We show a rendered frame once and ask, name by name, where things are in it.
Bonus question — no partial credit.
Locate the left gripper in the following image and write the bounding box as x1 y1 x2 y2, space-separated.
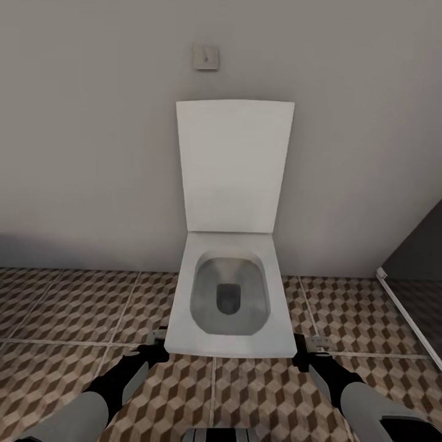
138 344 169 366

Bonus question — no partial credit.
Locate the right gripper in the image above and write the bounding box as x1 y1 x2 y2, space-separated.
292 352 315 373

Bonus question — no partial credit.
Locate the mousetrap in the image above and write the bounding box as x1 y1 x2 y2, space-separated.
157 327 168 344
294 333 307 353

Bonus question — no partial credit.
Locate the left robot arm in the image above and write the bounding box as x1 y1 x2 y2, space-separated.
12 329 169 442

